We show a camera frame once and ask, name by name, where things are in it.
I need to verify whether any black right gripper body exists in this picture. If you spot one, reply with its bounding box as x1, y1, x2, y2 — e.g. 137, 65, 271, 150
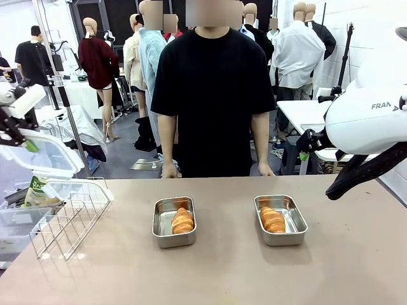
296, 128, 331, 153

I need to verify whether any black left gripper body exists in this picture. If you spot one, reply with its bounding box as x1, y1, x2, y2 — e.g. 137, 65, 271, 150
15, 107, 39, 131

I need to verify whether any clear plastic container lid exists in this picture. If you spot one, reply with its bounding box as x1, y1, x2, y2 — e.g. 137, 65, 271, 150
41, 177, 112, 204
0, 132, 85, 175

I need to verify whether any golden croissant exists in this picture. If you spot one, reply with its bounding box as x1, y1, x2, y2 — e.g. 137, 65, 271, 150
259, 206, 286, 234
171, 207, 195, 235

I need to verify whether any rectangular stainless steel container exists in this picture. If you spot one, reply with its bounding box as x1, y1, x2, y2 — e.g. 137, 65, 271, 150
253, 194, 308, 247
151, 196, 197, 248

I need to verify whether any person's left forearm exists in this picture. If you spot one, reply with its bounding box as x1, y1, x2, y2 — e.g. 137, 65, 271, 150
251, 112, 271, 166

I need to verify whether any person's right forearm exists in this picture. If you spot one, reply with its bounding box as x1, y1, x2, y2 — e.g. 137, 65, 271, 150
157, 112, 179, 166

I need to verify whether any person's left hand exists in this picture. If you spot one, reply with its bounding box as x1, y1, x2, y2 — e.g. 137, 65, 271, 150
257, 161, 277, 177

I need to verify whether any person's right hand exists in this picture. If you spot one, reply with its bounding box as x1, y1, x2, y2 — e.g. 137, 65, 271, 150
161, 161, 179, 179

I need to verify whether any white side table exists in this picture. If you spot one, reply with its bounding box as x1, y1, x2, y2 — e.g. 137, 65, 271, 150
276, 100, 382, 161

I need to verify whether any silver pole stand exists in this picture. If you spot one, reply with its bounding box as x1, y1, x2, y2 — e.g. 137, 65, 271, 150
31, 0, 93, 179

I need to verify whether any grey cover sheet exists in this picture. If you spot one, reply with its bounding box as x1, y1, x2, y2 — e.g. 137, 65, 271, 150
34, 104, 109, 159

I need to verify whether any seated person in black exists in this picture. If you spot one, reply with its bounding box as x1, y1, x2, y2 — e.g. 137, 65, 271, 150
0, 57, 15, 83

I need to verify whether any standing man in black t-shirt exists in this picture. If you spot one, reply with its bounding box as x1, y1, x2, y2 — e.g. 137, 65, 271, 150
15, 25, 53, 86

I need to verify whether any green snack bag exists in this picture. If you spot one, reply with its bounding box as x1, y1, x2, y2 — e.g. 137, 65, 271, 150
22, 176, 61, 207

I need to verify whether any mannequin in red sweater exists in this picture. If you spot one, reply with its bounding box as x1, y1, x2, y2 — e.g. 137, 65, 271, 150
78, 17, 121, 143

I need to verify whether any black tripod stand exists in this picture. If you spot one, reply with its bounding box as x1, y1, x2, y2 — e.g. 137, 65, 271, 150
336, 22, 355, 90

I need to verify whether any clear plastic storage bin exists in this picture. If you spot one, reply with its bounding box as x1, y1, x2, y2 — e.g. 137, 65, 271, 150
0, 206, 53, 255

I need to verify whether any mannequin in black white shirt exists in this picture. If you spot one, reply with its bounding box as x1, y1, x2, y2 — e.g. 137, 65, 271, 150
305, 3, 337, 61

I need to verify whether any person in black t-shirt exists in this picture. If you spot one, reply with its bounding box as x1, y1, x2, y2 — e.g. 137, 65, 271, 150
151, 27, 277, 178

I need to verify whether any mannequin in black jacket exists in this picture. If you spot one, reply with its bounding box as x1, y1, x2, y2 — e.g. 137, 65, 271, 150
243, 3, 275, 64

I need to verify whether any mannequin in beige shirt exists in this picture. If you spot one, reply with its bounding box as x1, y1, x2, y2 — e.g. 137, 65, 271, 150
123, 14, 148, 118

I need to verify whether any figure in light blue fleece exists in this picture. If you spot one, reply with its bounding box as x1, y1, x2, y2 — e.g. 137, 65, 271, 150
139, 0, 169, 150

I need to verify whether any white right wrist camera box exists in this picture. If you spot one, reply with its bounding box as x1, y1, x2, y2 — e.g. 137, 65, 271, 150
317, 86, 346, 103

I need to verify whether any metal wire lid rack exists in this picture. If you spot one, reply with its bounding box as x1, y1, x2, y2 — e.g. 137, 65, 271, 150
29, 177, 114, 261

